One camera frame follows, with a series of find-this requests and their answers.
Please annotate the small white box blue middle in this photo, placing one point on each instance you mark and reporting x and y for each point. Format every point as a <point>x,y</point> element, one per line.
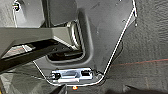
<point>70,75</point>

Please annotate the thick grey robot torso limb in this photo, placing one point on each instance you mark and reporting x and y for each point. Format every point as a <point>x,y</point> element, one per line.
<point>33,36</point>

